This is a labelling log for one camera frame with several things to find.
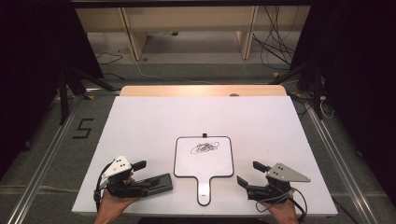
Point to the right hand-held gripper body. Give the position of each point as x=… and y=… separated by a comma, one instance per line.
x=286, y=174

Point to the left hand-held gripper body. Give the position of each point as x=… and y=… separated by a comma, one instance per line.
x=117, y=167

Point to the black whiteboard eraser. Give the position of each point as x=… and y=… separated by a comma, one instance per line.
x=165, y=183

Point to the person's right hand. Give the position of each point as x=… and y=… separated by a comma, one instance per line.
x=285, y=210

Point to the person's left hand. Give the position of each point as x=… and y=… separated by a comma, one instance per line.
x=112, y=205

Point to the black tripod stand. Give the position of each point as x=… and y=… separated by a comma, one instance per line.
x=317, y=93
x=63, y=99

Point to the black curtain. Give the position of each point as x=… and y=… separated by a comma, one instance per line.
x=31, y=62
x=358, y=62

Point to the aluminium floor rail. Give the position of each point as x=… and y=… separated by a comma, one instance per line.
x=339, y=161
x=46, y=161

